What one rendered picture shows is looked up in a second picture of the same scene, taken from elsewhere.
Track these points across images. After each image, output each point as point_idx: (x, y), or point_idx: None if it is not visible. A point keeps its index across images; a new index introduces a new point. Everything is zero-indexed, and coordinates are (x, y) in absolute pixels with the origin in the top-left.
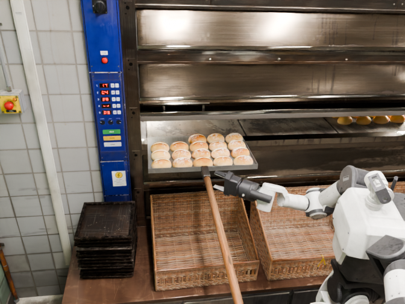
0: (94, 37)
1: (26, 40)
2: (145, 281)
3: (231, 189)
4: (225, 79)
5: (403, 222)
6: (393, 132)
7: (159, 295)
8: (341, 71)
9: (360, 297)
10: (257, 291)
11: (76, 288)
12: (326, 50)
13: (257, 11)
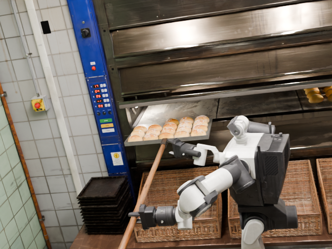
0: (85, 53)
1: (46, 62)
2: (132, 236)
3: (178, 151)
4: (183, 72)
5: (254, 148)
6: None
7: (139, 245)
8: (282, 54)
9: (253, 220)
10: (219, 245)
11: (82, 239)
12: (262, 39)
13: (197, 18)
